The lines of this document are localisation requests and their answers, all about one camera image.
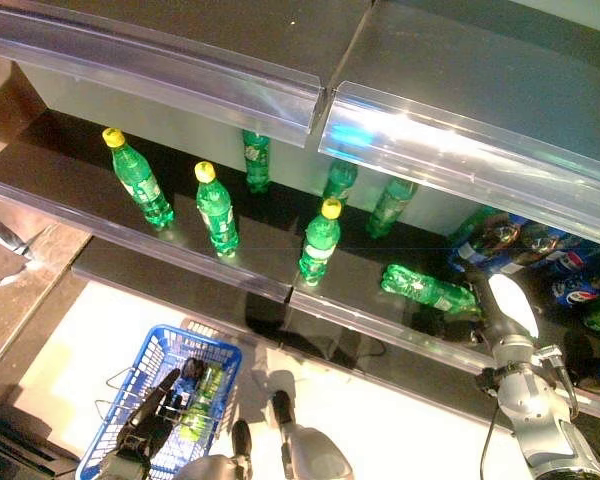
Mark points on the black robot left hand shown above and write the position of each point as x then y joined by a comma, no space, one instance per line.
147,425

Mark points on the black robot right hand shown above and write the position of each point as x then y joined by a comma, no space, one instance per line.
510,310

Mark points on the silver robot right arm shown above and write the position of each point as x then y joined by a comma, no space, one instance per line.
535,400

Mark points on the black robot left foot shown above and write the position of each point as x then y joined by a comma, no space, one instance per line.
241,437

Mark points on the black robot foot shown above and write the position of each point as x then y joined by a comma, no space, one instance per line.
241,437
282,407

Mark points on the black robot right foot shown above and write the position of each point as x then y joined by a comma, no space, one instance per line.
282,407

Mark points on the silver robot right leg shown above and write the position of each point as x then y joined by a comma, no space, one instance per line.
315,450

